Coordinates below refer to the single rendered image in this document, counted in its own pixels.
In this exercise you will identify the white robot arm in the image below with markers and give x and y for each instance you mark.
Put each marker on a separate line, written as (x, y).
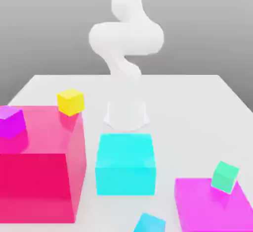
(126, 38)

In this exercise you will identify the small yellow cube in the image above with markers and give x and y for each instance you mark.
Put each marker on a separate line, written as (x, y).
(70, 102)

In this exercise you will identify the small purple cube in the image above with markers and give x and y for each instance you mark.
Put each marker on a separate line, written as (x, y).
(10, 124)

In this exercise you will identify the small light blue cube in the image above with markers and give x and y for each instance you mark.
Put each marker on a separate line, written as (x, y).
(150, 224)

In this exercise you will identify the small green cube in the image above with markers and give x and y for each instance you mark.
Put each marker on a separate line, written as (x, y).
(224, 177)

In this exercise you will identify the large cyan box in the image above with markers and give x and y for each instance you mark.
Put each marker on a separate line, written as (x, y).
(125, 168)

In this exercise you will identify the large pink box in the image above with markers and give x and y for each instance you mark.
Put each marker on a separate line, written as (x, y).
(35, 186)

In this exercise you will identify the large magenta box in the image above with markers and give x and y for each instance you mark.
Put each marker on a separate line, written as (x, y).
(213, 210)

